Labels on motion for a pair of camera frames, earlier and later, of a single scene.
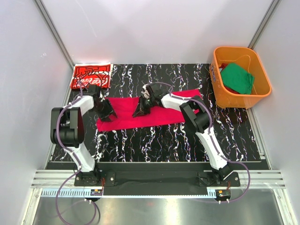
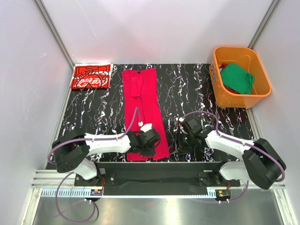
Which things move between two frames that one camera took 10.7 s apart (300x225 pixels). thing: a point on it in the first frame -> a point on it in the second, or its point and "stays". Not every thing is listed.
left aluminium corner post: x=55 y=33 stays
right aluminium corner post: x=264 y=23 stays
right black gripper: x=144 y=103 -> x=182 y=144
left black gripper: x=103 y=106 -> x=145 y=151
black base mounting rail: x=154 y=179 stays
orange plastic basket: x=238 y=78 stays
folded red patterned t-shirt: x=86 y=74 stays
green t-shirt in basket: x=234 y=77 stays
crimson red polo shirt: x=123 y=108 -> x=140 y=92
